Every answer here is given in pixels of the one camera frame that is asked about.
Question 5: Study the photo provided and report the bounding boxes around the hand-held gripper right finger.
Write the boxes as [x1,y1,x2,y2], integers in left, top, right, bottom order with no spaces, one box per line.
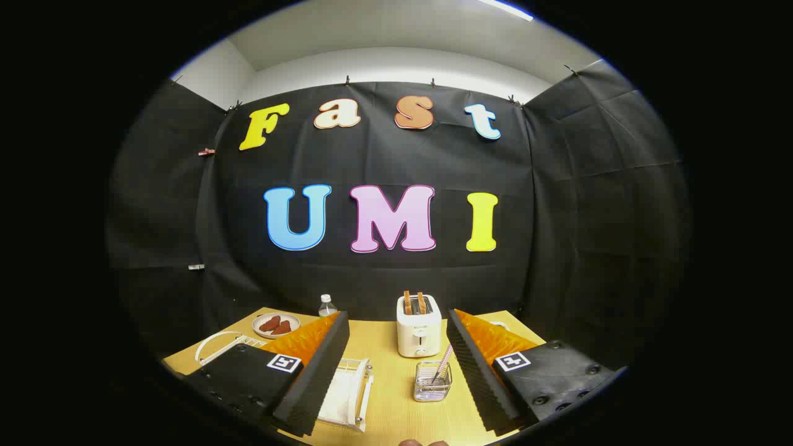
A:
[446,308,617,436]

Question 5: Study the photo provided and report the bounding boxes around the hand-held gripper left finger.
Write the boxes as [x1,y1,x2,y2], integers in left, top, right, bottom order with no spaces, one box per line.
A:
[183,311,351,438]

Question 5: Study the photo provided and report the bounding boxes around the pink checked handle spoon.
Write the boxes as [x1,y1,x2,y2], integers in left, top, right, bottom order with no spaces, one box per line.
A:
[434,344,453,382]

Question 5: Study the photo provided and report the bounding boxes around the white wire dish rack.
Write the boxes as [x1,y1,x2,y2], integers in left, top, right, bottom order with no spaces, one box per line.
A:
[195,331,375,433]

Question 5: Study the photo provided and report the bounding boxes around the metal wire basket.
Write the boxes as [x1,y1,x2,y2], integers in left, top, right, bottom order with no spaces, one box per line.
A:
[413,361,453,402]

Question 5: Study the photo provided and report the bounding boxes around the small white saucer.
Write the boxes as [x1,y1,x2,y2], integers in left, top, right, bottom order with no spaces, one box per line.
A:
[252,312,301,339]

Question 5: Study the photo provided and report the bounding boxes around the white toaster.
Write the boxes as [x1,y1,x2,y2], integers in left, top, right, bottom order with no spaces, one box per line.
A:
[396,295,442,358]

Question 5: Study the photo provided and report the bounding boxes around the ceiling light strip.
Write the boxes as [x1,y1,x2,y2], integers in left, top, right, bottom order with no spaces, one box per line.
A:
[477,0,535,22]

